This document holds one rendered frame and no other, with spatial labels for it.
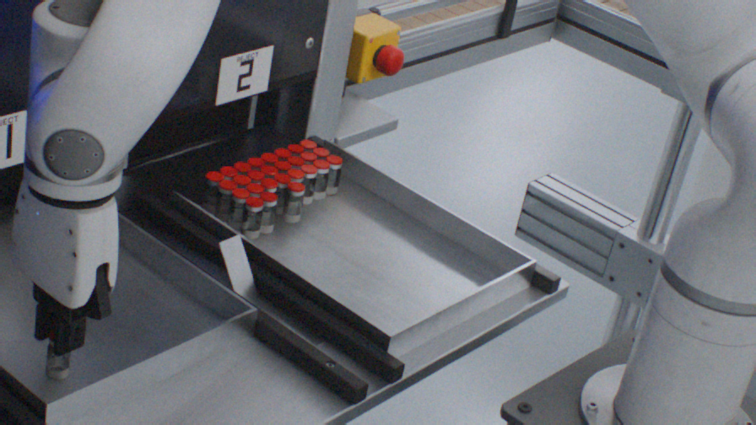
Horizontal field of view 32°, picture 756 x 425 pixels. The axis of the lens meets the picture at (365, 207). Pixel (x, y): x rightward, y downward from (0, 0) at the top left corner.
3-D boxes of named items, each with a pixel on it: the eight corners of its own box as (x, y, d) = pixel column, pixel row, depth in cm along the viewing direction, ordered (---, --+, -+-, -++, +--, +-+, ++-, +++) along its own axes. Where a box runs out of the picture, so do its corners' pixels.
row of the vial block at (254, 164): (197, 207, 158) (202, 174, 156) (303, 169, 170) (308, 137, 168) (209, 216, 157) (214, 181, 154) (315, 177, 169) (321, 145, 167)
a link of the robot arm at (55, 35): (123, 185, 112) (124, 132, 119) (137, 41, 105) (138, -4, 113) (19, 176, 110) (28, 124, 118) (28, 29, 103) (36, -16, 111)
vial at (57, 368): (40, 372, 127) (43, 335, 125) (59, 363, 128) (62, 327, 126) (55, 384, 126) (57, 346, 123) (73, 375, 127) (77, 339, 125)
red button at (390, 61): (364, 70, 178) (369, 42, 176) (383, 64, 180) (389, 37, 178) (385, 81, 176) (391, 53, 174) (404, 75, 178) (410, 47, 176)
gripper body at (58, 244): (1, 158, 116) (-4, 265, 122) (73, 212, 111) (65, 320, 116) (72, 137, 121) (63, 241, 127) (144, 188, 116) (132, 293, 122)
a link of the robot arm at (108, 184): (1, 140, 114) (-1, 170, 116) (64, 186, 110) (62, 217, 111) (80, 119, 120) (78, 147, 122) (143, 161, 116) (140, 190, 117)
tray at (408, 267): (169, 217, 155) (172, 190, 154) (321, 162, 173) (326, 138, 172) (385, 364, 138) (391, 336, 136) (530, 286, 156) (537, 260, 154)
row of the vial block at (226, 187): (210, 216, 157) (214, 182, 154) (315, 177, 169) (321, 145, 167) (223, 224, 155) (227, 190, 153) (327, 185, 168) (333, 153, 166)
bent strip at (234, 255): (212, 287, 144) (218, 242, 141) (231, 279, 146) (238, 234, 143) (305, 352, 137) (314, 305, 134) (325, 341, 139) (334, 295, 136)
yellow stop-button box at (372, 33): (319, 65, 181) (327, 15, 177) (354, 55, 186) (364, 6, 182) (360, 87, 177) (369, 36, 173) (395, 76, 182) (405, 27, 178)
